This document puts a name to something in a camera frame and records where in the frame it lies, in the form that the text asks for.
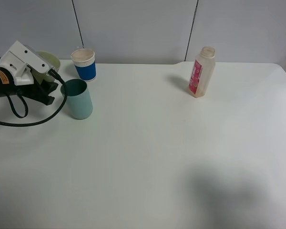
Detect blue paper cup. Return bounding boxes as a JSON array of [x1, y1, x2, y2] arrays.
[[71, 49, 96, 81]]

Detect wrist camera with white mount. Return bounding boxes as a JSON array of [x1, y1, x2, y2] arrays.
[[0, 41, 55, 85]]

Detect black left camera cable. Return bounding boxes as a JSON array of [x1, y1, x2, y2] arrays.
[[0, 69, 68, 126]]

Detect light green plastic cup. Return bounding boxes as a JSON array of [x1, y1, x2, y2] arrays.
[[31, 51, 61, 84]]

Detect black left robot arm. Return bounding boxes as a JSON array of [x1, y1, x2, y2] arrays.
[[0, 67, 58, 105]]

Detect teal plastic cup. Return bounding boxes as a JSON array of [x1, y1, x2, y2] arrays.
[[61, 79, 93, 120]]

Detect pink label drink bottle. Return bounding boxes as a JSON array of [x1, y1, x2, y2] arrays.
[[188, 46, 215, 98]]

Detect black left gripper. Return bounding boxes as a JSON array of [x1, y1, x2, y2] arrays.
[[14, 80, 58, 105]]

